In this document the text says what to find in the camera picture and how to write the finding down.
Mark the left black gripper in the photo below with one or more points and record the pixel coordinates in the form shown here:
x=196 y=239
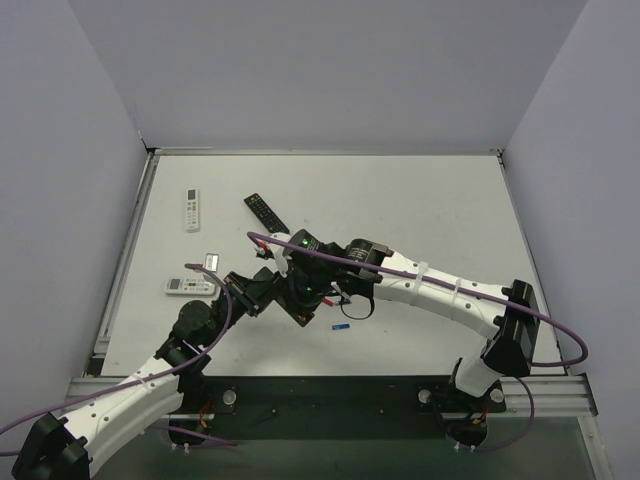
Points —
x=239 y=293

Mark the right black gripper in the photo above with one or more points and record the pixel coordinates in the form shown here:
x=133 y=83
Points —
x=300 y=310

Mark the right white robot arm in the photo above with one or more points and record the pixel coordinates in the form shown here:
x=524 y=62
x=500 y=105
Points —
x=500 y=315

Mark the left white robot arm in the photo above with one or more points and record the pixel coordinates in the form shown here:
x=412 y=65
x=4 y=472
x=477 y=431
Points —
x=79 y=443

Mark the black TV remote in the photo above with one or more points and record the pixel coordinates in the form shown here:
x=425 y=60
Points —
x=265 y=215

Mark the white remote lying sideways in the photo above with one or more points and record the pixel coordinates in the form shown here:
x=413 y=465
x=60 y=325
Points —
x=193 y=287

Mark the white air conditioner remote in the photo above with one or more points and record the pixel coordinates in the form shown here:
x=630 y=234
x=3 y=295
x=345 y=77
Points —
x=191 y=207

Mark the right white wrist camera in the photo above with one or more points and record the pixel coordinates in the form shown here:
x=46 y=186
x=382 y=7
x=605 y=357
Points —
x=275 y=252

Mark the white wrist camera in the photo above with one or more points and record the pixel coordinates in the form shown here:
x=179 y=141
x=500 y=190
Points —
x=275 y=252
x=210 y=263

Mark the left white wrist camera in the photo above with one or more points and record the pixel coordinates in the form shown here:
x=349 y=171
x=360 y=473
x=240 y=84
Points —
x=210 y=263

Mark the aluminium frame rail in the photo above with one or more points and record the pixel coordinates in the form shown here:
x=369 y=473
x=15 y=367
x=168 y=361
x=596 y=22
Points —
x=554 y=396

